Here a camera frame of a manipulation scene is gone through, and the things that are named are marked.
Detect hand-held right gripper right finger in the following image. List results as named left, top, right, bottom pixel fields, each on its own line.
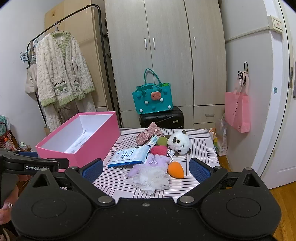
left=177, top=158, right=262, bottom=205

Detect teal felt handbag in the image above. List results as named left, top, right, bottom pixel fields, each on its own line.
left=132, top=68, right=174, bottom=115

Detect person's left hand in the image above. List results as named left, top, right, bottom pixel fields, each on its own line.
left=0, top=174, right=31, bottom=226

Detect pink striped tablecloth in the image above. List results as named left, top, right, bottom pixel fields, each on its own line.
left=59, top=127, right=221, bottom=200

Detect cream green fluffy cardigan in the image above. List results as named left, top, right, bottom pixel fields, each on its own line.
left=36, top=30, right=96, bottom=107

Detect white mesh bath puff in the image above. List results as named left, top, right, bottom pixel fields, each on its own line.
left=122, top=166, right=171, bottom=195

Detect pink non-woven bag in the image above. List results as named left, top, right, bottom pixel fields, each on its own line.
left=225, top=72, right=250, bottom=133

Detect pink heart plush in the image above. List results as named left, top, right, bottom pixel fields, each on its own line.
left=149, top=146, right=169, bottom=157

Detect black suitcase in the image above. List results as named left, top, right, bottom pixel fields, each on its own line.
left=139, top=106, right=184, bottom=129

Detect white door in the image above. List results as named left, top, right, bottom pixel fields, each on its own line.
left=251, top=0, right=296, bottom=189

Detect light wood wardrobe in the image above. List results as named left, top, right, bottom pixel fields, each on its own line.
left=104, top=0, right=228, bottom=129

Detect large blue white wipes pack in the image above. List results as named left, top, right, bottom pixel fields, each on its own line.
left=107, top=146, right=152, bottom=168

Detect light blue wire hanger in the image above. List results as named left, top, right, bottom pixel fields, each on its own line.
left=20, top=37, right=37, bottom=63

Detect beige wooden cabinet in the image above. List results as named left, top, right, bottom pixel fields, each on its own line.
left=44, top=3, right=109, bottom=112

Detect metal door handle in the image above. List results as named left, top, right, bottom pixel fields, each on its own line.
left=292, top=60, right=296, bottom=98

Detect cream canvas tote bag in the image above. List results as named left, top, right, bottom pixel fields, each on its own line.
left=25, top=46, right=38, bottom=94

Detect brown woven basket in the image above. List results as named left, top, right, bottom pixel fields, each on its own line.
left=0, top=115, right=19, bottom=151

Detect pink floral scrunchie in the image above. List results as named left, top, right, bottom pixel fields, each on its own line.
left=136, top=122, right=164, bottom=145

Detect clear plastic bag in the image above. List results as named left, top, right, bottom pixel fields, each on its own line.
left=215, top=113, right=229, bottom=157

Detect orange makeup sponge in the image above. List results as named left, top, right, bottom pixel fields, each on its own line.
left=168, top=162, right=185, bottom=179

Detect cream fluffy pajama pants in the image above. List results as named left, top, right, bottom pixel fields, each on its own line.
left=44, top=93, right=96, bottom=132

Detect black hair ties on hook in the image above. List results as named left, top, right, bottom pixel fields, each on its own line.
left=238, top=61, right=249, bottom=85

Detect black clothes rack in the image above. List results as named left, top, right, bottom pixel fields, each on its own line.
left=26, top=4, right=121, bottom=130

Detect pink cardboard box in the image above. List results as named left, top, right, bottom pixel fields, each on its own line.
left=35, top=111, right=120, bottom=173

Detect small white wet wipes pack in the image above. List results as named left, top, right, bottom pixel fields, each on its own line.
left=144, top=134, right=160, bottom=149

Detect white brown panda plush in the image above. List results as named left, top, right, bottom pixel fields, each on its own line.
left=167, top=130, right=192, bottom=156

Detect white wall switch box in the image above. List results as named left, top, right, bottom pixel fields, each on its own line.
left=267, top=15, right=284, bottom=33

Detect purple plush toy with bow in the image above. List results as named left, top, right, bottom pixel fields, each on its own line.
left=128, top=154, right=171, bottom=179

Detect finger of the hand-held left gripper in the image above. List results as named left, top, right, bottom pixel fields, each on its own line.
left=38, top=157, right=70, bottom=173
left=18, top=151, right=39, bottom=158

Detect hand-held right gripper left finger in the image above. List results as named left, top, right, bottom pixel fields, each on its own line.
left=31, top=159, right=116, bottom=206

